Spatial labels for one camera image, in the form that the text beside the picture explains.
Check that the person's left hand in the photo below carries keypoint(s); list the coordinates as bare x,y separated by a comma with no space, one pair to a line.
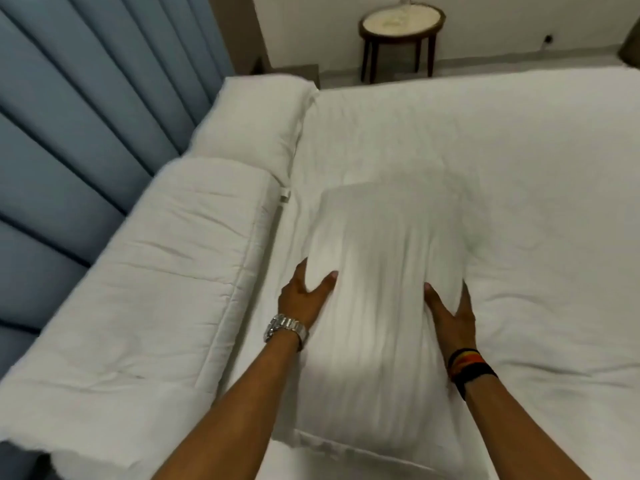
302,302

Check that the person's right hand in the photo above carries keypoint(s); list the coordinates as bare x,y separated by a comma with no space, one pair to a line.
457,329

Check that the white pillow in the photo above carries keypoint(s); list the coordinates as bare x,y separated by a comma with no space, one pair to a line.
380,319
255,119

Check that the white quilted duvet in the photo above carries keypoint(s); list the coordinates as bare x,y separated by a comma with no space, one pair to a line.
140,294

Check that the white bed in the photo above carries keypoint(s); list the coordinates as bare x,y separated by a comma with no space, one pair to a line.
550,194

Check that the person's right forearm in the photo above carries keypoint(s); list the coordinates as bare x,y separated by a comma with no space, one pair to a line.
515,434

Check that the person's left forearm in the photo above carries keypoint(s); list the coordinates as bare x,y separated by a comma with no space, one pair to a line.
235,414

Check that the silver wristwatch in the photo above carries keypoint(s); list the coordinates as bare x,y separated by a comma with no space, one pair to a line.
285,324

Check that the black orange wristband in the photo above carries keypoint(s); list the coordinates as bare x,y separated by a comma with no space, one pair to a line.
470,369

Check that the brown nightstand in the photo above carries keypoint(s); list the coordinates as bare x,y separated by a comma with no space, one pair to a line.
300,74

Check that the round wooden side table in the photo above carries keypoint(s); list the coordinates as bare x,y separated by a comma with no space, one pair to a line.
402,22

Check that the blue padded headboard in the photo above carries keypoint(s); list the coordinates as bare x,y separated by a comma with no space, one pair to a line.
75,94

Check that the brown door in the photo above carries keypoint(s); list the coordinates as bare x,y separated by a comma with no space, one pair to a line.
631,49

